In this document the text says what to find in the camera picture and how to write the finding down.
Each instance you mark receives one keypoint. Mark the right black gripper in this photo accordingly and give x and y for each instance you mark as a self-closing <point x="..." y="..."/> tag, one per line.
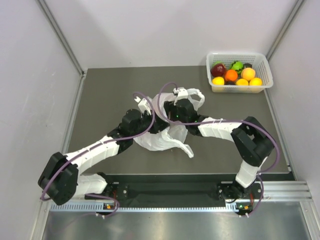
<point x="169" y="107"/>

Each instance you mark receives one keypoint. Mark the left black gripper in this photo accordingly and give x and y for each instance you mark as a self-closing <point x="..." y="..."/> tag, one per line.
<point x="157" y="125"/>

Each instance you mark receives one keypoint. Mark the white printed plastic bag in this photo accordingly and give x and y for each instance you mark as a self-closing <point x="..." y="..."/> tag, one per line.
<point x="172" y="136"/>

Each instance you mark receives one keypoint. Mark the orange fruit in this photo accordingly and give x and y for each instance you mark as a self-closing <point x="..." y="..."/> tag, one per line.
<point x="231" y="75"/>

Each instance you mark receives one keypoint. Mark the pink peach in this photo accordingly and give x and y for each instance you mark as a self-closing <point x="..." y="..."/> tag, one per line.
<point x="248" y="73"/>

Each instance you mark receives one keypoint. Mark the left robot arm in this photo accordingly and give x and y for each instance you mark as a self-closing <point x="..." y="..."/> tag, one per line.
<point x="61" y="177"/>

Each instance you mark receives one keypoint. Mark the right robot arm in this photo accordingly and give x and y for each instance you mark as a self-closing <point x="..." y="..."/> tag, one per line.
<point x="252" y="141"/>

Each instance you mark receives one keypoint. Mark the dark purple fruit front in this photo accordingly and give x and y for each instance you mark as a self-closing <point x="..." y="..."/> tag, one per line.
<point x="230" y="83"/>

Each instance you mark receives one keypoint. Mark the dark purple fruit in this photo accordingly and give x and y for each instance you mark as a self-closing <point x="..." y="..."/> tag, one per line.
<point x="247" y="65"/>
<point x="230" y="83"/>

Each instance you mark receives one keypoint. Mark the green striped fruit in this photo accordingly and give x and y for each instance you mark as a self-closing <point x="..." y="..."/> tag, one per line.
<point x="237" y="66"/>

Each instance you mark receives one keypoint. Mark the dark purple fruit back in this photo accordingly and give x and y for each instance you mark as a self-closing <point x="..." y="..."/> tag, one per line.
<point x="247" y="65"/>

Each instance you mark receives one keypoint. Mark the yellow lemon left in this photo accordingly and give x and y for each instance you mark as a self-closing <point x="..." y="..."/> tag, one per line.
<point x="219" y="81"/>

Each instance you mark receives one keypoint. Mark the yellow lemon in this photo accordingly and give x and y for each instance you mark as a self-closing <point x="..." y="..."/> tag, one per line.
<point x="242" y="82"/>
<point x="256" y="81"/>
<point x="219" y="81"/>

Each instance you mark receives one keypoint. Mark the red apple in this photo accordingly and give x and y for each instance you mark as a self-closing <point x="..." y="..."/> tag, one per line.
<point x="218" y="70"/>

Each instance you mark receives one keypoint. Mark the yellow lemon middle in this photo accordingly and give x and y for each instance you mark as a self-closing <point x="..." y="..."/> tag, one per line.
<point x="242" y="82"/>

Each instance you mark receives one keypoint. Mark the yellow lemon right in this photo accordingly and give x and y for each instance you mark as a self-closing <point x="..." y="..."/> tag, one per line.
<point x="256" y="81"/>

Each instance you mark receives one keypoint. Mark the white perforated plastic basket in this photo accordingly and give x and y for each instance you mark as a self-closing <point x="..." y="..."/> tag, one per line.
<point x="259" y="64"/>

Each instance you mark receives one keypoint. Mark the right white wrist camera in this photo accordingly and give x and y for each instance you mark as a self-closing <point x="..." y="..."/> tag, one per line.
<point x="180" y="93"/>

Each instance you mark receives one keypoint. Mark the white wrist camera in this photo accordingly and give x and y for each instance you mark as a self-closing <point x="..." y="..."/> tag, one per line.
<point x="144" y="104"/>
<point x="180" y="93"/>

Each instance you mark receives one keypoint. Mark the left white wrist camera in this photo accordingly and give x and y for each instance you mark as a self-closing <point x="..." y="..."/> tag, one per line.
<point x="144" y="104"/>

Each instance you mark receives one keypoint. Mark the slotted cable duct rail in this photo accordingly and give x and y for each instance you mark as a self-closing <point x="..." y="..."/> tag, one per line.
<point x="108" y="206"/>

